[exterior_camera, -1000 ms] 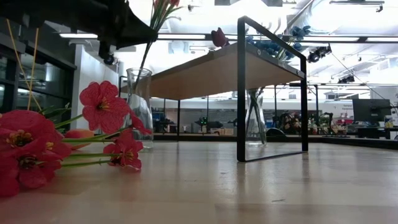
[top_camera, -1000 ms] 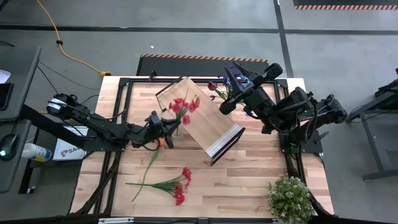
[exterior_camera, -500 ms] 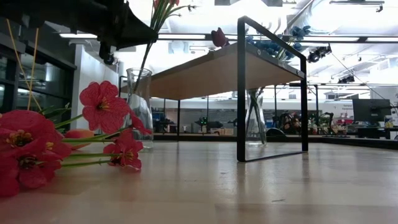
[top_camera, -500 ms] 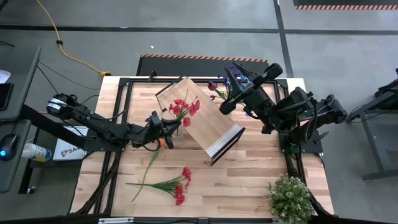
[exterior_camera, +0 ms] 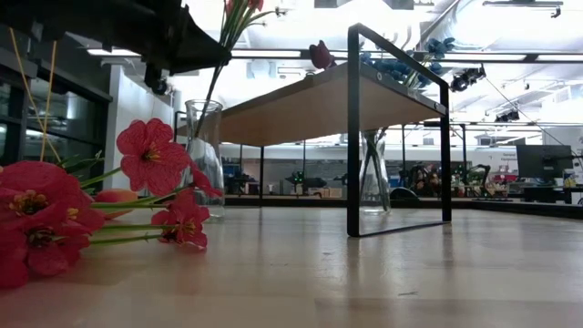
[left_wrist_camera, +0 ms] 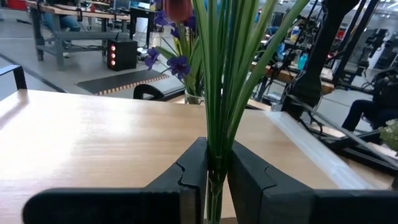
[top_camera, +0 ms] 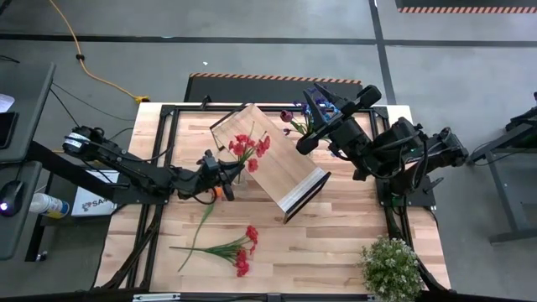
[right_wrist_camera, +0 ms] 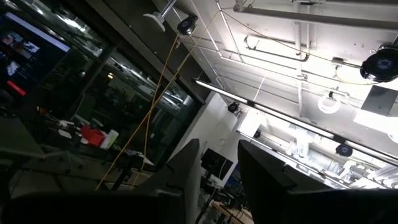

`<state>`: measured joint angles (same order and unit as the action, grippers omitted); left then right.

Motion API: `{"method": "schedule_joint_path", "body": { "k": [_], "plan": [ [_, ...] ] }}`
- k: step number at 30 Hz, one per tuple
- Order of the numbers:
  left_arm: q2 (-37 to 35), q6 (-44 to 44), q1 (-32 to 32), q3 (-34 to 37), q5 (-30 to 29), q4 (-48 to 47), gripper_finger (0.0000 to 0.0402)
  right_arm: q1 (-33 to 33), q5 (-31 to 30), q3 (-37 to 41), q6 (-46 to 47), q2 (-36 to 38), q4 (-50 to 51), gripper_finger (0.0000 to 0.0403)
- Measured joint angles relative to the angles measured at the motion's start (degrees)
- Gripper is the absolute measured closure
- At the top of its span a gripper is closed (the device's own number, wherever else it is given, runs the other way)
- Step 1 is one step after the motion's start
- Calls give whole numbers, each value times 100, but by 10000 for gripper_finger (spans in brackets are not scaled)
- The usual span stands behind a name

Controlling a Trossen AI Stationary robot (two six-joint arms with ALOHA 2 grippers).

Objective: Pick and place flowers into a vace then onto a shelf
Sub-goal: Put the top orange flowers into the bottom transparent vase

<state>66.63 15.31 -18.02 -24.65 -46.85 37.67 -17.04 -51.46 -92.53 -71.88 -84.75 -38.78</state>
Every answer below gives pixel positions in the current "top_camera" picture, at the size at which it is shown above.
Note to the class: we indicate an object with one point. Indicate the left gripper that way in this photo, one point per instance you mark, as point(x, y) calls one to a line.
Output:
point(201, 182)

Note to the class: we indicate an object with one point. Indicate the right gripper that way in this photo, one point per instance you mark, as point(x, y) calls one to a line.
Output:
point(348, 134)

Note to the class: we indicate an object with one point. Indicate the small red flower stem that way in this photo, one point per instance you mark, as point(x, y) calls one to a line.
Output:
point(241, 147)

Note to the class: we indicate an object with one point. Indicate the dark red tulip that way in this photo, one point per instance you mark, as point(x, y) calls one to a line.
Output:
point(286, 116)

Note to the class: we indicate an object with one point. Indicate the orange tulip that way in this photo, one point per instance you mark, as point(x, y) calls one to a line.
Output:
point(205, 216)

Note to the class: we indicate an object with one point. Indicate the large red flower bunch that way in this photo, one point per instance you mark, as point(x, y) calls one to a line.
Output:
point(242, 256)

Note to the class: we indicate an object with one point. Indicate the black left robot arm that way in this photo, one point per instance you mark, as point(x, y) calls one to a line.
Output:
point(126, 165)

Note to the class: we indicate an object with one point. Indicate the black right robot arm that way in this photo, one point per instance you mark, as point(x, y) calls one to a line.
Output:
point(403, 151)

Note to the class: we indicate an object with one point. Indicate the black striped-edge floor mat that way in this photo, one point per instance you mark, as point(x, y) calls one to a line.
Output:
point(272, 90)

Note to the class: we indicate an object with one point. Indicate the black clamp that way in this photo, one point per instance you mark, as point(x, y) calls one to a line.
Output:
point(206, 101)

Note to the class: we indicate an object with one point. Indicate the white printed box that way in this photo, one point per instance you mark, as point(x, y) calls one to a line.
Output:
point(90, 205)

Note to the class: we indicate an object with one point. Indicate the black desk beam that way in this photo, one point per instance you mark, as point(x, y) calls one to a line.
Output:
point(63, 168)

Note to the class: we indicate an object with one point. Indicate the white flowering bush plant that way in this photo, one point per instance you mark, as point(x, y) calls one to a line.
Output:
point(392, 270)

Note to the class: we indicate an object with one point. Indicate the white spray bottle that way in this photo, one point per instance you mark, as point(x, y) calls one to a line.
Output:
point(46, 204)

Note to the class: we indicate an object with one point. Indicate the grey metal stand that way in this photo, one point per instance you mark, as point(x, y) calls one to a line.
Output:
point(501, 193)

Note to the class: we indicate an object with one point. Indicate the large grey desk top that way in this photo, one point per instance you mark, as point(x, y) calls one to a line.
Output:
point(29, 117)

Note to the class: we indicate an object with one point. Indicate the black computer mouse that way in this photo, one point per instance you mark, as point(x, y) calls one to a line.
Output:
point(11, 197)

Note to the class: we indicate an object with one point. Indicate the narrow grey desk top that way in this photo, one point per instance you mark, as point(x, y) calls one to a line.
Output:
point(17, 239)

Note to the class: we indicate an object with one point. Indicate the black tablet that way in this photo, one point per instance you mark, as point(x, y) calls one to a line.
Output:
point(7, 130)

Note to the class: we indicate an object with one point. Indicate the white paper sheet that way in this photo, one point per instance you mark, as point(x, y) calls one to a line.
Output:
point(5, 102)

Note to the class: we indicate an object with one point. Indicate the black metal table frame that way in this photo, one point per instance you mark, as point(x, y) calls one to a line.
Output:
point(272, 110)

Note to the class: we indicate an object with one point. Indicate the wooden shelf with black frame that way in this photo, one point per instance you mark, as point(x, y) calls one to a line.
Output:
point(289, 168)

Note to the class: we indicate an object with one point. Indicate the silver bracket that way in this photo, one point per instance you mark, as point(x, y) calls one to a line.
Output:
point(155, 297)

